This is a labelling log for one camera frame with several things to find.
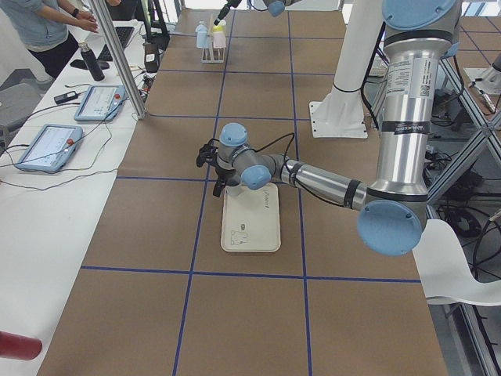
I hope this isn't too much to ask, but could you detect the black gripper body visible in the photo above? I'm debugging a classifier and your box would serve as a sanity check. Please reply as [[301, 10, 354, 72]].
[[196, 143, 239, 184]]

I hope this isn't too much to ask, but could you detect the pink plastic cup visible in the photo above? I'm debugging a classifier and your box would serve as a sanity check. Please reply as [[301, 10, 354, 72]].
[[213, 31, 226, 49]]

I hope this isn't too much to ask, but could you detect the light blue cup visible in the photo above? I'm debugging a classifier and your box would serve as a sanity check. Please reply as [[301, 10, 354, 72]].
[[195, 21, 207, 33], [196, 29, 207, 49]]

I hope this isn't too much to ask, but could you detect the grey plastic cup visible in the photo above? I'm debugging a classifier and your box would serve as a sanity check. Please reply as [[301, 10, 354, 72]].
[[225, 185, 243, 197]]

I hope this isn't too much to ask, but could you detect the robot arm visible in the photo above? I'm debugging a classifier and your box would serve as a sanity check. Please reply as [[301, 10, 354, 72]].
[[196, 1, 461, 256], [213, 0, 299, 26]]

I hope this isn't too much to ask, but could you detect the cream plastic tray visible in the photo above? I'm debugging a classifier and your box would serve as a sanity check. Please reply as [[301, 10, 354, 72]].
[[221, 183, 281, 253]]

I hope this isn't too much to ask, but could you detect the black keyboard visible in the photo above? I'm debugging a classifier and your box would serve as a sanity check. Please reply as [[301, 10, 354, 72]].
[[96, 25, 135, 62]]

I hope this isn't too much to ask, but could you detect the far teach pendant tablet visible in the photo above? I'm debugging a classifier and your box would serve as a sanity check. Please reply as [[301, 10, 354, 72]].
[[74, 85, 127, 122]]

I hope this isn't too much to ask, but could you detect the teach pendant tablet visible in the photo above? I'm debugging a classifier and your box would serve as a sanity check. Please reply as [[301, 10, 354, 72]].
[[74, 85, 127, 122], [15, 124, 84, 173]]

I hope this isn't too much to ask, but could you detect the black water bottle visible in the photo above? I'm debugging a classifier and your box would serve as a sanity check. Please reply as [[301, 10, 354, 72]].
[[78, 42, 105, 81]]

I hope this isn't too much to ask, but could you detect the black power adapter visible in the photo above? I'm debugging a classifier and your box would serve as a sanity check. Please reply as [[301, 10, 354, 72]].
[[53, 91, 79, 105]]

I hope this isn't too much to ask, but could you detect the near teach pendant tablet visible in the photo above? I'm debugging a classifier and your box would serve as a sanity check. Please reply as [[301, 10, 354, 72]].
[[15, 124, 84, 173]]

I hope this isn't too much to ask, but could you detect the black smartphone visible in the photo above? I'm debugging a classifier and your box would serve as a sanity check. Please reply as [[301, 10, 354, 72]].
[[70, 60, 88, 70]]

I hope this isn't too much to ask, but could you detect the person in blue shirt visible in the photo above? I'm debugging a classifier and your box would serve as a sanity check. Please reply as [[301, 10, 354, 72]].
[[1, 0, 98, 79]]

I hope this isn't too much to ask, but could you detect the white plastic chair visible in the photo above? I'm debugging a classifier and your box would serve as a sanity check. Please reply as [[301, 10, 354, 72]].
[[413, 219, 500, 306]]

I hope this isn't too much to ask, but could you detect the red water bottle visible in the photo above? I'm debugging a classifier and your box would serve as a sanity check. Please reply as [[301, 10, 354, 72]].
[[0, 331, 42, 360]]

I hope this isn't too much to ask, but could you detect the white wire cup rack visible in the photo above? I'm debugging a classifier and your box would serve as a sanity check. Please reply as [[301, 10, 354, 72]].
[[201, 39, 226, 63]]

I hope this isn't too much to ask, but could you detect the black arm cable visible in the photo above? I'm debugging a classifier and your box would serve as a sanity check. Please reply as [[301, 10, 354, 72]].
[[207, 132, 353, 208]]

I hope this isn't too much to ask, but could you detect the aluminium frame post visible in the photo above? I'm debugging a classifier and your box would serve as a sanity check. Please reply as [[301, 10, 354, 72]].
[[90, 0, 146, 119]]

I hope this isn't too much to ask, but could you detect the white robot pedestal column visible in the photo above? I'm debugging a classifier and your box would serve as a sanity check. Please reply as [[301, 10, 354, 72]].
[[309, 0, 383, 139]]

